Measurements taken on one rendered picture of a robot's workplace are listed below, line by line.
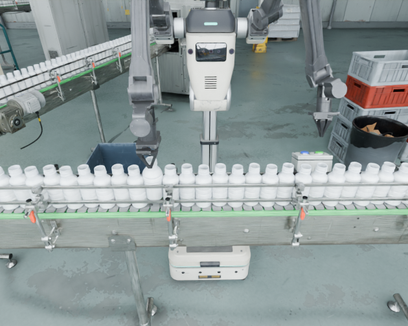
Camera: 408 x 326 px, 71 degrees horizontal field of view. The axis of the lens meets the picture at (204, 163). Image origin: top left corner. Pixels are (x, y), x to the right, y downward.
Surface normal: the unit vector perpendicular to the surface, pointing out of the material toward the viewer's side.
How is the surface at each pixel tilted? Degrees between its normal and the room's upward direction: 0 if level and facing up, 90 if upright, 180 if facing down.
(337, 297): 0
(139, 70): 60
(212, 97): 90
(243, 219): 90
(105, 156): 90
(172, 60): 90
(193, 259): 31
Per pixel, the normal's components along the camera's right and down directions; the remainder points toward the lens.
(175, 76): -0.29, 0.52
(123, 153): 0.02, 0.55
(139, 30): 0.01, 0.06
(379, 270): 0.00, -0.84
